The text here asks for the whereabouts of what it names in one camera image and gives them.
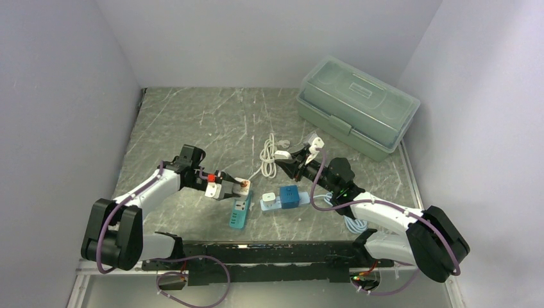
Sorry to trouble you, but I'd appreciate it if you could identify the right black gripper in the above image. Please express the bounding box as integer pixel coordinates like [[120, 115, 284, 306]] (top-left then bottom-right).
[[275, 148, 339, 194]]

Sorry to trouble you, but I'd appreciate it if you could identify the white cube socket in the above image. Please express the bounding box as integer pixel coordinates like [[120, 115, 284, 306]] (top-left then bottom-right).
[[232, 177, 251, 200]]

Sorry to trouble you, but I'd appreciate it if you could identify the teal power strip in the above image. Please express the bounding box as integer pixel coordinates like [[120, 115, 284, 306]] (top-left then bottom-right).
[[228, 132, 292, 231]]

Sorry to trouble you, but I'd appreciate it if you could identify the blue cube adapter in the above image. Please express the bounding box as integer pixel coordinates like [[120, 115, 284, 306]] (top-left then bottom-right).
[[280, 185, 300, 209]]

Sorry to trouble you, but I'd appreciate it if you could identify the light blue power strip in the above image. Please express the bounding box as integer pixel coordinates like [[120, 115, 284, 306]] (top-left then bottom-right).
[[260, 191, 368, 235]]

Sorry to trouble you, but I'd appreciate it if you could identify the small white charger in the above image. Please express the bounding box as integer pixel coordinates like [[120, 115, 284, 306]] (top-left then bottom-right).
[[261, 192, 276, 207]]

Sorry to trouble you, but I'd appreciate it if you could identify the white blue charger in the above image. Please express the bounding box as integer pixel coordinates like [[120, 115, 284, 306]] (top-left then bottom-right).
[[273, 150, 293, 161]]

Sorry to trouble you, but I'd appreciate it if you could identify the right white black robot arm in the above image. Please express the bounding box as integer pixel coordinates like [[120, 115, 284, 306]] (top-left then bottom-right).
[[274, 146, 470, 282]]

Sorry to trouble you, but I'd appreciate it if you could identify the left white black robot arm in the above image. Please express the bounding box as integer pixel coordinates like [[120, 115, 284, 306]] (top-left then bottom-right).
[[81, 144, 251, 274]]

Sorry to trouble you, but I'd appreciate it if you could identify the green plastic toolbox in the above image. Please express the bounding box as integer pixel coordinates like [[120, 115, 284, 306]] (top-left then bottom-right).
[[297, 56, 421, 160]]

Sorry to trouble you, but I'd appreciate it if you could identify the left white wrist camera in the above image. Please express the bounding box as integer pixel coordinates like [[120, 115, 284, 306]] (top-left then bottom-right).
[[205, 171, 225, 200]]

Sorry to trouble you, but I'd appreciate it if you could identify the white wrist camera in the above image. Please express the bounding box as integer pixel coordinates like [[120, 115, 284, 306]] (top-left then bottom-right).
[[205, 171, 225, 200], [305, 132, 325, 165]]

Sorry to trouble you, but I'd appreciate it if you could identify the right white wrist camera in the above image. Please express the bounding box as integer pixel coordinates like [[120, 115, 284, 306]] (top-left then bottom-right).
[[305, 132, 325, 165]]

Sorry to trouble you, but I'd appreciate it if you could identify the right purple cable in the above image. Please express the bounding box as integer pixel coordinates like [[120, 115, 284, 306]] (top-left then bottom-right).
[[309, 146, 463, 298]]

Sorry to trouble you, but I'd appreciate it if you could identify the purple cable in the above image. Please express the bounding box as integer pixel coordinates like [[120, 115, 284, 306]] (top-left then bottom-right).
[[309, 146, 463, 298], [96, 160, 232, 308]]

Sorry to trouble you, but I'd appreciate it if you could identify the black base frame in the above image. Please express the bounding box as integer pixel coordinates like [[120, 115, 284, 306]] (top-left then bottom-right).
[[141, 241, 393, 286]]

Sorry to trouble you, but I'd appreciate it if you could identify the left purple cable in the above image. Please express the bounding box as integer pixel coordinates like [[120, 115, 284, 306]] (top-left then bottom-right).
[[96, 160, 232, 308]]

